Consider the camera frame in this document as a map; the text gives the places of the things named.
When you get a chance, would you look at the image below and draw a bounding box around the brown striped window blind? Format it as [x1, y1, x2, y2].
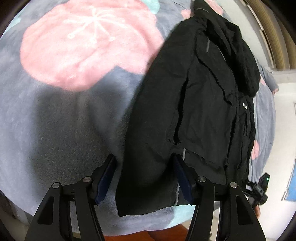
[242, 0, 295, 71]

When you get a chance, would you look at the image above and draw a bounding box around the grey floral bed blanket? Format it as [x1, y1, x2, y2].
[0, 0, 280, 237]

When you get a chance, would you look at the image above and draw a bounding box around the person's right hand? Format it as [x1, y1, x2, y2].
[254, 205, 261, 218]

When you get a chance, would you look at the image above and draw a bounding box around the black hooded jacket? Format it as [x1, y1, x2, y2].
[115, 1, 260, 216]

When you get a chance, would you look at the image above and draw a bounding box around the colourful wall map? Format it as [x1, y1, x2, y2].
[281, 161, 296, 202]

